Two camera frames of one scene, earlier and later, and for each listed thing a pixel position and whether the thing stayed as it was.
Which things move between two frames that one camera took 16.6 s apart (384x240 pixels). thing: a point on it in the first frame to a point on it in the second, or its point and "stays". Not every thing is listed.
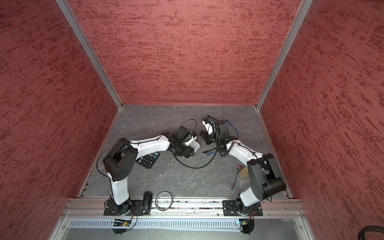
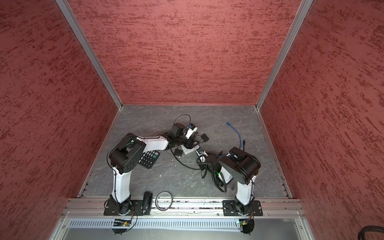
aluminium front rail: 183,207 stays
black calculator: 148,160 stays
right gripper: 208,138 to 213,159
